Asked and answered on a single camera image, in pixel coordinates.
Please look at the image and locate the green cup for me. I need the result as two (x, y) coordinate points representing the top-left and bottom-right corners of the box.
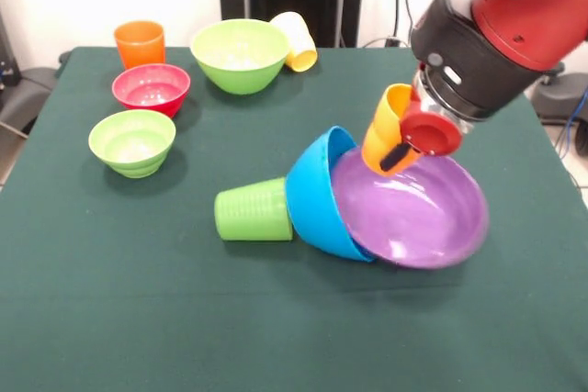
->
(213, 176), (295, 243)

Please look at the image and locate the blue bowl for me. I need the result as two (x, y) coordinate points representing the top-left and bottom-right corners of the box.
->
(284, 125), (379, 264)

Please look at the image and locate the orange cup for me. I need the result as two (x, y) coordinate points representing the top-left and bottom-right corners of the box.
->
(360, 83), (426, 178)

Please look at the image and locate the dark green table cloth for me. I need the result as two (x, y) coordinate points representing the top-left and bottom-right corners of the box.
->
(0, 46), (588, 392)

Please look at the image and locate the yellow cup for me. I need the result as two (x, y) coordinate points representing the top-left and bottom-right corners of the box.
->
(268, 11), (319, 73)

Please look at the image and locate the black caster base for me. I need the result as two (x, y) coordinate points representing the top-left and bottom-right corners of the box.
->
(526, 61), (588, 126)

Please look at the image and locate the red-orange cup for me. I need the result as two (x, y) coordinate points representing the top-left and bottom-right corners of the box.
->
(113, 19), (166, 71)

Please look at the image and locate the grey caster base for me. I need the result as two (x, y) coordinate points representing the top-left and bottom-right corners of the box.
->
(0, 66), (60, 136)

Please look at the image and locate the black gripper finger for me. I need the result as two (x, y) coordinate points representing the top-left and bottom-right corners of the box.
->
(379, 142), (413, 173)

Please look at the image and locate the blue cable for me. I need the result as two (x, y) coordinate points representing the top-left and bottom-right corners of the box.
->
(556, 88), (588, 160)

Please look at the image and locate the black wall cable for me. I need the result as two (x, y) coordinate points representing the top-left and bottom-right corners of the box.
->
(362, 0), (417, 49)

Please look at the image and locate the small green bowl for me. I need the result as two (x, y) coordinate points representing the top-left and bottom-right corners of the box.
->
(87, 109), (177, 179)

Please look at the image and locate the purple bowl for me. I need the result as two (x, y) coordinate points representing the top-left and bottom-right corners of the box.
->
(330, 148), (491, 271)

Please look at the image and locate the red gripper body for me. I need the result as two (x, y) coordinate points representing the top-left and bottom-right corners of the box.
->
(398, 97), (462, 158)

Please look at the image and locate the pink bowl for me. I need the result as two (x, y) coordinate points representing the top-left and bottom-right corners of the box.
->
(111, 63), (192, 118)

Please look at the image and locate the large green bowl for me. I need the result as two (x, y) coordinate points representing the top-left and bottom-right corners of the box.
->
(189, 18), (292, 95)

